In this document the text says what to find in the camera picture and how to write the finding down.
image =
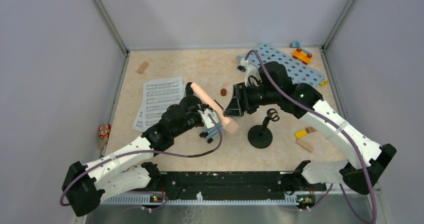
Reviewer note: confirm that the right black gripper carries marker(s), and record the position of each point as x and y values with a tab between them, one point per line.
240	91

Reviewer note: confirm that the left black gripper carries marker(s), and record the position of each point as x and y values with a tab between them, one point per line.
193	108

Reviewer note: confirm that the beige microphone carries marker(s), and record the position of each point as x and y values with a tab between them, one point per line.
229	124

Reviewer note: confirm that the sheet music page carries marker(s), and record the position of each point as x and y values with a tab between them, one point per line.
162	100
139	120

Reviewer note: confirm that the black microphone stand base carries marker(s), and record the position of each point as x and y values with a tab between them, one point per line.
260	136

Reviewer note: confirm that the light blue music stand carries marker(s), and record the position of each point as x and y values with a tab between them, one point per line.
296	70

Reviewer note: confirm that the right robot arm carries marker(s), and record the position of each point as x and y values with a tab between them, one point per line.
366	159

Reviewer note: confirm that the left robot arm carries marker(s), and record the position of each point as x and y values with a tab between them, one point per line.
86	186

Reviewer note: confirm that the small brown cylinder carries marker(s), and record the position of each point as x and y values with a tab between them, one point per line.
223	92

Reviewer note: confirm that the wooden block far left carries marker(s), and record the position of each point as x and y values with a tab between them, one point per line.
142	68

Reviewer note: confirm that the yellow block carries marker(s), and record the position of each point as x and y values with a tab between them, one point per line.
301	133

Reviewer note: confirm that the wooden block by stand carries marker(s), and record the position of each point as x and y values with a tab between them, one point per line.
310	129

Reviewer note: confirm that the colourful wooden toy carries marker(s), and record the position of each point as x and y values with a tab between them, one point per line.
301	54

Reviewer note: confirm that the wooden block near right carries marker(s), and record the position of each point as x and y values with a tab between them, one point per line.
305	144

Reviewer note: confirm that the yellow black small toy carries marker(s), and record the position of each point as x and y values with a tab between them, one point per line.
324	82

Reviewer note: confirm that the red owl toy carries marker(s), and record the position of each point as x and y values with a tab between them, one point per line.
104	131

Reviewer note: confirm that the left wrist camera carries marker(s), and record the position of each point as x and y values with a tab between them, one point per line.
209	117

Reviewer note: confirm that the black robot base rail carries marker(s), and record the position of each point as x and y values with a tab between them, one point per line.
209	188

